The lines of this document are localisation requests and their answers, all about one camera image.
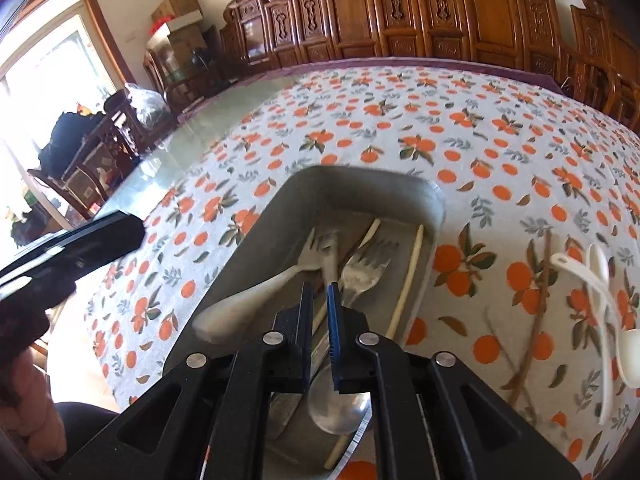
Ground black bag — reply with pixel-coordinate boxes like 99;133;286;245
40;105;108;171

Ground carved wooden sofa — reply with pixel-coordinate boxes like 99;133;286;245
220;0;616;106

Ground metal spoon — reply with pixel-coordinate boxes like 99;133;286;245
306;330;372;436

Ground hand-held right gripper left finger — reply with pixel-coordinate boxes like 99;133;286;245
60;282;316;480

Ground wooden dining chair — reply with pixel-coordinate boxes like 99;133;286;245
27;105;151;221

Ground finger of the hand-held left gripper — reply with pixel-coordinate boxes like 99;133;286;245
0;211;147;275
0;249;77;302

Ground wooden framed balcony door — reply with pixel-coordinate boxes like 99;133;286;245
0;0;136;241

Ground brown cardboard box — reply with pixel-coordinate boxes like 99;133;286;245
151;0;201;22

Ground clear plastic bag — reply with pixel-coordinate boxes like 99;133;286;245
124;82;171;128

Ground white-handled fork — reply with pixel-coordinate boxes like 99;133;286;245
192;227;341;343

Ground white spoon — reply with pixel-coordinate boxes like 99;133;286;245
587;244;621;426
550;252;640;388

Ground rectangular metal tray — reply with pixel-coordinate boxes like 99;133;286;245
162;165;447;480

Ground stacked cardboard boxes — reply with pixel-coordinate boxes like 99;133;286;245
160;25;211;68

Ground person's left hand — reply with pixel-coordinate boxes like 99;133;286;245
0;350;68;463

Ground purple sofa cushion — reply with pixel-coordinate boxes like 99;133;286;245
220;57;571;96

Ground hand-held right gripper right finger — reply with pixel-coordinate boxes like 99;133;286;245
326;282;583;480

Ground orange print tablecloth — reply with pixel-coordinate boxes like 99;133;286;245
85;62;640;480

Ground brown wooden chopstick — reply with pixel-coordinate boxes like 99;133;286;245
485;307;533;413
509;230;553;403

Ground white flat box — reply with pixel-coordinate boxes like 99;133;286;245
147;10;203;38

